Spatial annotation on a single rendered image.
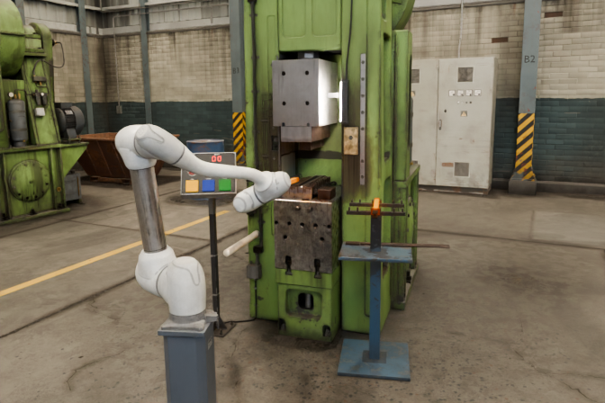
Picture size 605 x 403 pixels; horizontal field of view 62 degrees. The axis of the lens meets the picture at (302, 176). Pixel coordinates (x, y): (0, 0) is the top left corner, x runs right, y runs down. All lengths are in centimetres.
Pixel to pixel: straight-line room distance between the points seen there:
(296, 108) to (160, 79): 868
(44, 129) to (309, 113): 506
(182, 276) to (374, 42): 178
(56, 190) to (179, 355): 556
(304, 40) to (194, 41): 793
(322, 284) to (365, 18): 163
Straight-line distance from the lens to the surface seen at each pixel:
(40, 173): 742
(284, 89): 309
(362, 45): 311
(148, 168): 219
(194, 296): 216
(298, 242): 313
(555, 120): 870
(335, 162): 352
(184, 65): 1118
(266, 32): 331
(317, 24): 321
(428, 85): 823
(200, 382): 230
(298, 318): 332
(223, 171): 219
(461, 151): 818
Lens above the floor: 155
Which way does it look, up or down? 9 degrees down
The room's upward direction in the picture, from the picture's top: 1 degrees counter-clockwise
